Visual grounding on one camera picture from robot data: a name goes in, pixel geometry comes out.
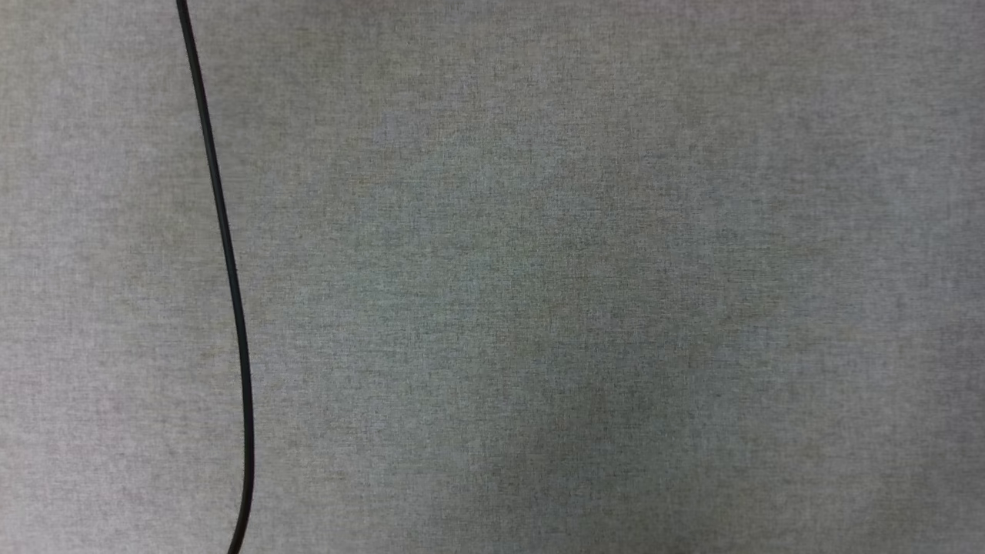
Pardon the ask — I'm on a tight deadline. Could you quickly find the long thin black cable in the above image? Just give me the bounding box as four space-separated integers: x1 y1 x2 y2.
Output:
175 0 255 554

